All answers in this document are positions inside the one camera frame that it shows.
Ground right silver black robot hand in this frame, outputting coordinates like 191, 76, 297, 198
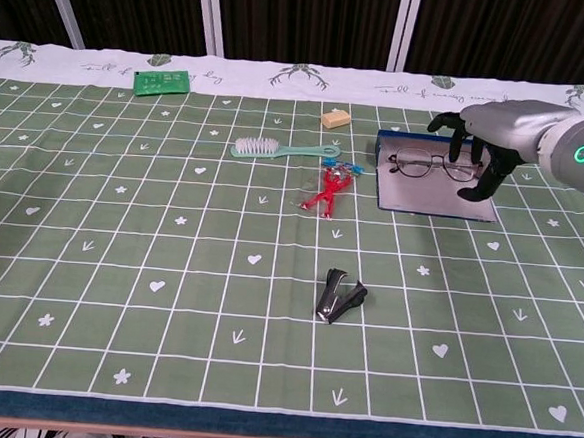
422, 92, 577, 209

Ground black wire-frame eyeglasses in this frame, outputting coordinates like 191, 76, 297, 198
385, 145, 486, 185

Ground blue glasses case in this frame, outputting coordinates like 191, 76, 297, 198
370, 129, 504, 224

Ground beige rectangular block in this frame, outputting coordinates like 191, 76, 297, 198
320, 108, 352, 131

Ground blue binder clips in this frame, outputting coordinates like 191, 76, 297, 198
322, 155, 366, 178

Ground red toy figure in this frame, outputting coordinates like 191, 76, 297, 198
299, 165, 356, 222

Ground black staple remover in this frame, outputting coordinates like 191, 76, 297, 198
313, 266, 372, 328

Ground mint green brush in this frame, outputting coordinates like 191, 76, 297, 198
229, 135, 342, 166

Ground green circuit board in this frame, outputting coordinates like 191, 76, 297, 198
132, 67, 194, 101

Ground green checked tablecloth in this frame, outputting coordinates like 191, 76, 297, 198
0, 39, 584, 438

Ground white metal frame post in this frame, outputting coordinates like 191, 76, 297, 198
190, 0, 229, 58
33, 0, 91, 49
385, 0, 423, 73

